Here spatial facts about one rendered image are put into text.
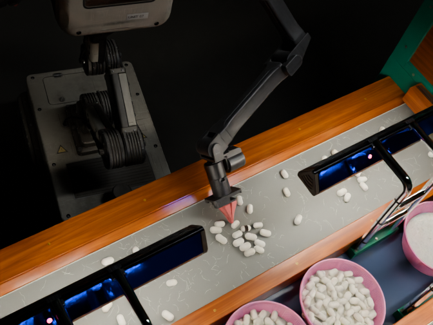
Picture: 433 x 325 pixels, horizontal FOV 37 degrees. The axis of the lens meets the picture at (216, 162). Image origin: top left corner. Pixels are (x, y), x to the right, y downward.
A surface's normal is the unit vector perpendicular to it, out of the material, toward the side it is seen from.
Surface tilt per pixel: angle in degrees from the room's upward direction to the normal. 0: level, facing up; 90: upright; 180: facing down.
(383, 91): 0
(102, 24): 90
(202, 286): 0
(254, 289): 0
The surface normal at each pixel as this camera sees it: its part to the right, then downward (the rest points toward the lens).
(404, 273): 0.18, -0.53
